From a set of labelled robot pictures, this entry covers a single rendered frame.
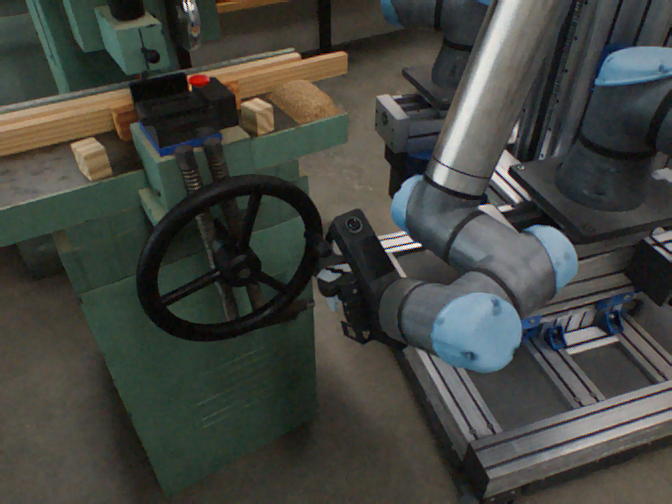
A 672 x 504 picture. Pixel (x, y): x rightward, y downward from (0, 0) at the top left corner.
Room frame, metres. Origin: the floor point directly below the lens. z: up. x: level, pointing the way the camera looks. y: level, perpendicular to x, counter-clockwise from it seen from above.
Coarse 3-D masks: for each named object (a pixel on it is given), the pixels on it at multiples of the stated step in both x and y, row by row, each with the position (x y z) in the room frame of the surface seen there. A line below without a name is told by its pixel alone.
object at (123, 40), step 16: (96, 16) 0.93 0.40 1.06; (144, 16) 0.88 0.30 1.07; (112, 32) 0.84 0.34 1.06; (128, 32) 0.83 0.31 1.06; (144, 32) 0.84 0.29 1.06; (160, 32) 0.85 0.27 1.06; (112, 48) 0.87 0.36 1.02; (128, 48) 0.82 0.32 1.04; (160, 48) 0.85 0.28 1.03; (128, 64) 0.82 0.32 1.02; (144, 64) 0.83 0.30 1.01; (160, 64) 0.85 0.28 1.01
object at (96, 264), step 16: (304, 176) 0.85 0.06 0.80; (272, 208) 0.81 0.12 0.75; (288, 208) 0.83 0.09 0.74; (224, 224) 0.76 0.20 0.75; (256, 224) 0.79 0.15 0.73; (272, 224) 0.81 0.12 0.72; (64, 240) 0.66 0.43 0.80; (112, 240) 0.66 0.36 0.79; (128, 240) 0.68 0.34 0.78; (144, 240) 0.69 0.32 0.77; (176, 240) 0.72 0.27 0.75; (192, 240) 0.73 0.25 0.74; (64, 256) 0.63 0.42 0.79; (80, 256) 0.64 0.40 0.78; (96, 256) 0.65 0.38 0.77; (112, 256) 0.66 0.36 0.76; (128, 256) 0.67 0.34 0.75; (176, 256) 0.71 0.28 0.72; (80, 272) 0.63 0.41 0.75; (96, 272) 0.64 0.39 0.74; (112, 272) 0.66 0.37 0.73; (128, 272) 0.67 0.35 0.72; (80, 288) 0.63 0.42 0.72
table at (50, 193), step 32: (256, 96) 0.97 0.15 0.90; (288, 128) 0.84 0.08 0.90; (320, 128) 0.87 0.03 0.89; (0, 160) 0.73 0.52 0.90; (32, 160) 0.73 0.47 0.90; (64, 160) 0.73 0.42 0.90; (128, 160) 0.73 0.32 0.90; (256, 160) 0.80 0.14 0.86; (288, 160) 0.83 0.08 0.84; (0, 192) 0.64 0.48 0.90; (32, 192) 0.64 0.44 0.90; (64, 192) 0.64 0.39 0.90; (96, 192) 0.66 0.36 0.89; (128, 192) 0.69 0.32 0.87; (0, 224) 0.60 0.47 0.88; (32, 224) 0.62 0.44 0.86; (64, 224) 0.64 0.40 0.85; (192, 224) 0.64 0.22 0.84
